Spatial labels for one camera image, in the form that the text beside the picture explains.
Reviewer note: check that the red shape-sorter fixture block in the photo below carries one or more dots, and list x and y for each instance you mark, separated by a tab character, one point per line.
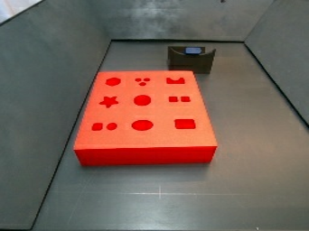
145	118

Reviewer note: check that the blue square-circle object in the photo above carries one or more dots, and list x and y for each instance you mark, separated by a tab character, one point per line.
193	50

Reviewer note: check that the black L-shaped regrasp stand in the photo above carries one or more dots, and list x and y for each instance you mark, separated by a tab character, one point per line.
181	61

